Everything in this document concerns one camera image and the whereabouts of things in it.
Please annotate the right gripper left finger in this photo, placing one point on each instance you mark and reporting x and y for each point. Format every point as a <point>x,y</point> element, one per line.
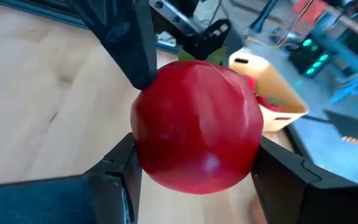
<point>110,193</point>

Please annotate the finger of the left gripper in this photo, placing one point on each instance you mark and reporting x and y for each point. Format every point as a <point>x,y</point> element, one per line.
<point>207,40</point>
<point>123,40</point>

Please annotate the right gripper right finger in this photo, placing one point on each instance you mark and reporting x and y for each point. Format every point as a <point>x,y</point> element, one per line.
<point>306,199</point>

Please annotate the red plastic tomato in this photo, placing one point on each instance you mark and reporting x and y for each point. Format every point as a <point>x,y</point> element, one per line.
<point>197,127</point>
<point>266,102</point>

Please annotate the yellow plastic basket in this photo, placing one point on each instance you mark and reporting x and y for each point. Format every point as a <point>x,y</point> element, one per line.
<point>270,123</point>

